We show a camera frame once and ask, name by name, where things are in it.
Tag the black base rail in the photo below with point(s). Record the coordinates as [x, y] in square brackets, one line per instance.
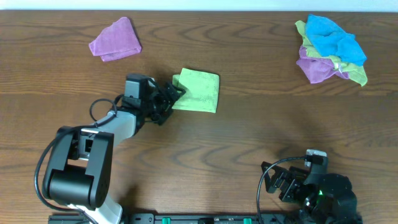
[148, 218]

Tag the folded purple cloth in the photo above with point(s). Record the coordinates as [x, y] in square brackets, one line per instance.
[116, 41]

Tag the olive green cloth in pile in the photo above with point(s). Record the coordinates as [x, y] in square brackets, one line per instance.
[356, 73]

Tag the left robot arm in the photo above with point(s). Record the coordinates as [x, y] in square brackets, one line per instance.
[74, 171]

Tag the blue cloth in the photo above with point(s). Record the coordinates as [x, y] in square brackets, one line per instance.
[330, 39]

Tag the crumpled purple cloth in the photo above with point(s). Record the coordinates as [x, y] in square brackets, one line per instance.
[318, 70]

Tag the light green cloth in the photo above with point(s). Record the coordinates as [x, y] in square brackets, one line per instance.
[202, 91]

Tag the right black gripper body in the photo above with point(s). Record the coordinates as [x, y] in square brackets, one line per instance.
[294, 190]

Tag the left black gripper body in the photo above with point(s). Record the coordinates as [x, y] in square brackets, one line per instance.
[163, 101]

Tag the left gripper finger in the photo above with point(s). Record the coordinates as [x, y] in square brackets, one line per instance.
[173, 92]
[160, 117]

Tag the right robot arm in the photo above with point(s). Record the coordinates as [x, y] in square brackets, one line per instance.
[323, 197]

